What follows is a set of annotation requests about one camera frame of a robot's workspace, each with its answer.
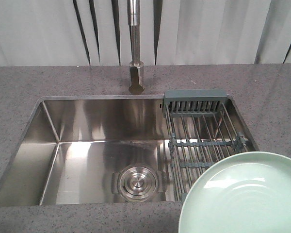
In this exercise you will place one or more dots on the grey sink drying rack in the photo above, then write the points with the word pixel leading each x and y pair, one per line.
pixel 201 132

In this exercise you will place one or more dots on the stainless steel sink basin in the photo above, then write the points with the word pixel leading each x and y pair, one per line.
pixel 71 148

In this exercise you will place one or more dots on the mint green plate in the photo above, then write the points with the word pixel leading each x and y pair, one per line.
pixel 244 193

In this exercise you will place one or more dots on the round steel sink drain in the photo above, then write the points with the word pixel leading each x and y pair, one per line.
pixel 139 183

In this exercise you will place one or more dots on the steel kitchen faucet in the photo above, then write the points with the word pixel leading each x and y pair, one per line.
pixel 136 66

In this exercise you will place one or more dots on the white pleated curtain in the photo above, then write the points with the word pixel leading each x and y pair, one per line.
pixel 173 32

